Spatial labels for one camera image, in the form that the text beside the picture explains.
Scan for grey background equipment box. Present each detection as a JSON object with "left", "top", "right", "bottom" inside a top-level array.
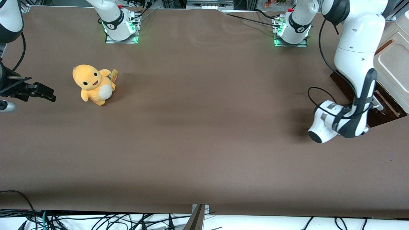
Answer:
[{"left": 186, "top": 0, "right": 234, "bottom": 11}]

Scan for dark brown wooden board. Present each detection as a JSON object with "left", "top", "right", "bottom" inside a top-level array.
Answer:
[{"left": 330, "top": 71, "right": 408, "bottom": 128}]

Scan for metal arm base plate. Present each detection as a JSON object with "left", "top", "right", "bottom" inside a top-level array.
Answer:
[
  {"left": 105, "top": 20, "right": 141, "bottom": 44},
  {"left": 273, "top": 18, "right": 308, "bottom": 48}
]

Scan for short black table cable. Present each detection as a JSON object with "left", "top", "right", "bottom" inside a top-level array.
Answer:
[{"left": 254, "top": 9, "right": 279, "bottom": 20}]

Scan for long black table cable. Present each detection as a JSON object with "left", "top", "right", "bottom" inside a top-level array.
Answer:
[{"left": 224, "top": 13, "right": 282, "bottom": 28}]

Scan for grey cylinder wrist attachment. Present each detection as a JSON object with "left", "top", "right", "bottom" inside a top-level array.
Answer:
[{"left": 0, "top": 100, "right": 17, "bottom": 112}]

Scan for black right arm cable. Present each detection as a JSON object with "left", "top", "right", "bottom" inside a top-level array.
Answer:
[{"left": 12, "top": 31, "right": 27, "bottom": 72}]

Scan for black looping floor cable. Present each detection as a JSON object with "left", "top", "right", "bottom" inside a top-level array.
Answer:
[{"left": 0, "top": 190, "right": 38, "bottom": 230}]

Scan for black base connector cables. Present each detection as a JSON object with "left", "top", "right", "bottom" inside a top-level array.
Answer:
[{"left": 123, "top": 0, "right": 158, "bottom": 24}]

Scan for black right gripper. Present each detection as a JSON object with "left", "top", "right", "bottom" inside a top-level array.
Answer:
[{"left": 0, "top": 61, "right": 57, "bottom": 103}]

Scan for metal table edge bracket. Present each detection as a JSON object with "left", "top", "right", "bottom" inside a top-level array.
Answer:
[{"left": 183, "top": 204, "right": 210, "bottom": 230}]

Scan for yellow plush toy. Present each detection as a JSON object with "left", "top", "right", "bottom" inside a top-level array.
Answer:
[{"left": 72, "top": 64, "right": 119, "bottom": 106}]

